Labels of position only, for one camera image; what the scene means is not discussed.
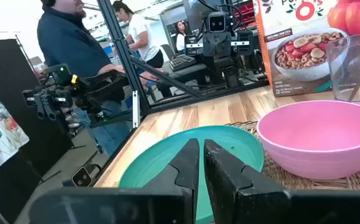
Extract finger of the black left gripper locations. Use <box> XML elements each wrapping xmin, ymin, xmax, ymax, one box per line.
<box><xmin>184</xmin><ymin>35</ymin><xmax>198</xmax><ymax>56</ymax></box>
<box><xmin>237</xmin><ymin>30</ymin><xmax>255</xmax><ymax>56</ymax></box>

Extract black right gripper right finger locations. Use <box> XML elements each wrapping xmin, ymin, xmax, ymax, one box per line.
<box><xmin>203</xmin><ymin>139</ymin><xmax>289</xmax><ymax>224</ymax></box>

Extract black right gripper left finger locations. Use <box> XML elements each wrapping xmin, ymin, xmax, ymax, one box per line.
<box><xmin>142</xmin><ymin>138</ymin><xmax>200</xmax><ymax>224</ymax></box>

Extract pumpkin cereal cardboard box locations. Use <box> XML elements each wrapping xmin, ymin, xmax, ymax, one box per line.
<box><xmin>252</xmin><ymin>0</ymin><xmax>360</xmax><ymax>98</ymax></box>

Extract person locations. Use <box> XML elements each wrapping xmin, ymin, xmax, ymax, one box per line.
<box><xmin>174</xmin><ymin>21</ymin><xmax>187</xmax><ymax>52</ymax></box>
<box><xmin>36</xmin><ymin>0</ymin><xmax>159</xmax><ymax>156</ymax></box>
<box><xmin>112</xmin><ymin>0</ymin><xmax>165</xmax><ymax>69</ymax></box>

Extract black computer keyboard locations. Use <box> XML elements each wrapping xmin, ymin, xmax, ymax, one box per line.
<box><xmin>168</xmin><ymin>54</ymin><xmax>198</xmax><ymax>73</ymax></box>

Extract red storage bins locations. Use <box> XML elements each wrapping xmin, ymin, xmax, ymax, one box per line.
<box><xmin>234</xmin><ymin>1</ymin><xmax>257</xmax><ymax>26</ymax></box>

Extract teal plastic plate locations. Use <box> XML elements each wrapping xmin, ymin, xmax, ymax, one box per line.
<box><xmin>118</xmin><ymin>125</ymin><xmax>265</xmax><ymax>224</ymax></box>

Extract round woven wicker placemat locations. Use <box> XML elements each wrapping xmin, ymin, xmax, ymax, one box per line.
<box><xmin>224</xmin><ymin>120</ymin><xmax>360</xmax><ymax>190</ymax></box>

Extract pink plastic bowl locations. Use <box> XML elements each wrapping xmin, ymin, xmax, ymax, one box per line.
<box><xmin>256</xmin><ymin>100</ymin><xmax>360</xmax><ymax>180</ymax></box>

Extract clear empty drinking glass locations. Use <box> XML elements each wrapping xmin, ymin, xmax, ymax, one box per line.
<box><xmin>325</xmin><ymin>30</ymin><xmax>360</xmax><ymax>110</ymax></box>

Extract black upright panel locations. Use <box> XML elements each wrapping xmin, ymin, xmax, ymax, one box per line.
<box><xmin>0</xmin><ymin>39</ymin><xmax>74</xmax><ymax>224</ymax></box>

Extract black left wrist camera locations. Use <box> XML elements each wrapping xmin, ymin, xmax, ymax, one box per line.
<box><xmin>208</xmin><ymin>11</ymin><xmax>227</xmax><ymax>34</ymax></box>

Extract black aluminium table frame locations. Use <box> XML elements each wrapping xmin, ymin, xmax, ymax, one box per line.
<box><xmin>88</xmin><ymin>0</ymin><xmax>270</xmax><ymax>129</ymax></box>

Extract small black white camera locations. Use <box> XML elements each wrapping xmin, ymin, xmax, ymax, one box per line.
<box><xmin>70</xmin><ymin>166</ymin><xmax>93</xmax><ymax>189</ymax></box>

